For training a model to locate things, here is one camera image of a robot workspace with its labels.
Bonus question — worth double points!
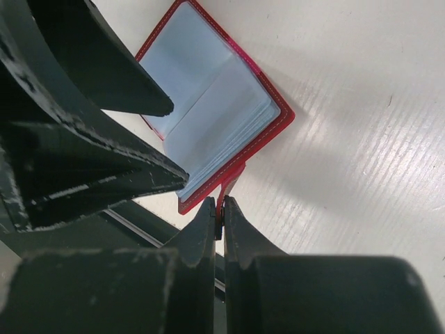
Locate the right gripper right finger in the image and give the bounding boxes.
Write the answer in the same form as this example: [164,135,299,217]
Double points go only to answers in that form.
[222,197,444,333]

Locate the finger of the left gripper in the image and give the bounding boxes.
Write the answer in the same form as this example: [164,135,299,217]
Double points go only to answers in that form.
[1,1,188,232]
[28,1,174,117]

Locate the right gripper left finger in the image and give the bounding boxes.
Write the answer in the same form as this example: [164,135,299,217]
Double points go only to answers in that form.
[1,198,216,333]

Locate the red leather card holder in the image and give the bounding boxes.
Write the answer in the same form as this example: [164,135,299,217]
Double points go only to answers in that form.
[136,1,295,215]

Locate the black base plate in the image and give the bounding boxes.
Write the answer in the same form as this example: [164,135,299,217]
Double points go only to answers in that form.
[1,202,225,333]

